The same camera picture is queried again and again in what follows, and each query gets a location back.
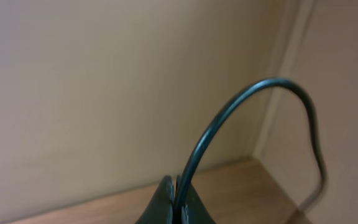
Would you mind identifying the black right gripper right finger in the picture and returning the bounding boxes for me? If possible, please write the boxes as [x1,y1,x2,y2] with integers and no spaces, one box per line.
[175,184,216,224]

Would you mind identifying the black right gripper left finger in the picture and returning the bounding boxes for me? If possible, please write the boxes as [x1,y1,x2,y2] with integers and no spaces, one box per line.
[135,175,175,224]

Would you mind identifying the thick black USB cable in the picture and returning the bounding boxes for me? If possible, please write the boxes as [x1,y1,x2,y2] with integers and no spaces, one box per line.
[172,77,328,224]

